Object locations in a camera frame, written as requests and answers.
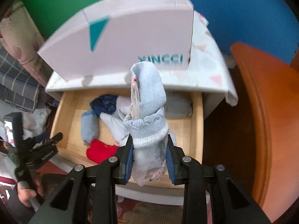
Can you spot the navy blue patterned sock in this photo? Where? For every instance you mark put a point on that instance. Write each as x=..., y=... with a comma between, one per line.
x=104, y=103

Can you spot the white patterned plastic bag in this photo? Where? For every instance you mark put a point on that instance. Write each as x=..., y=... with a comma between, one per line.
x=35, y=119

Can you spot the orange wooden furniture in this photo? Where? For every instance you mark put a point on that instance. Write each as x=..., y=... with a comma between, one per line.
x=268, y=98

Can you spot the white shoe box teal print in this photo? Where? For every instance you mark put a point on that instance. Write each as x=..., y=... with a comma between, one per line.
x=140, y=39

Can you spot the person's left hand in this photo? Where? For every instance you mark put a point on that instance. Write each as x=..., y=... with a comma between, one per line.
x=25, y=193

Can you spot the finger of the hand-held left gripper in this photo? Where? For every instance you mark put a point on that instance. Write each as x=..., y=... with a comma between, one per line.
x=15, y=128
x=50, y=140

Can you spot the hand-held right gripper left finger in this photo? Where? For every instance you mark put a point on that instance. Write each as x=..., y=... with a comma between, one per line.
x=128, y=165

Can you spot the green foam puzzle mat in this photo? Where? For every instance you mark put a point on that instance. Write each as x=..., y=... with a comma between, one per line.
x=58, y=4

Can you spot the white sock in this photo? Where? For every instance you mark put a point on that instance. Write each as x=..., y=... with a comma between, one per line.
x=114, y=123

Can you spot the person's right leg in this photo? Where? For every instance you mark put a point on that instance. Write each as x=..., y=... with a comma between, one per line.
x=151, y=214

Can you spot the white patterned cover cloth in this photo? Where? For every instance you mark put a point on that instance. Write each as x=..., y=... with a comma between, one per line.
x=205, y=74

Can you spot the pink floral rolled quilt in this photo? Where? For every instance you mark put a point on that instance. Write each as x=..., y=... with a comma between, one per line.
x=23, y=39

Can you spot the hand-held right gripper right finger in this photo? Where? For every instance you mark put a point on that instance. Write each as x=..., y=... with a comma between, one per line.
x=171, y=170

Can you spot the red knit garment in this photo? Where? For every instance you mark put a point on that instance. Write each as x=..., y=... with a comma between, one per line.
x=100, y=151

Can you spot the grey-fronted wooden drawer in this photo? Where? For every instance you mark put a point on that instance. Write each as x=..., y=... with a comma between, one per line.
x=186, y=133

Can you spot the light blue knit sock bundle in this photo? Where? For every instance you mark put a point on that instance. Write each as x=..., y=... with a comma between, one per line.
x=149, y=130

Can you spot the blue foam puzzle mat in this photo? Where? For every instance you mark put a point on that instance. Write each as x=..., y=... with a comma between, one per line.
x=233, y=9

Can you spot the grey knit garment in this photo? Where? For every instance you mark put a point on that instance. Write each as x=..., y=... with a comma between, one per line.
x=177, y=107

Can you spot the light blue garment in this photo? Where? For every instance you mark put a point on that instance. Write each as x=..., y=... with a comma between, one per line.
x=88, y=128

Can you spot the grey plaid bedding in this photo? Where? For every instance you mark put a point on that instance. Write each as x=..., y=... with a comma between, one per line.
x=18, y=86

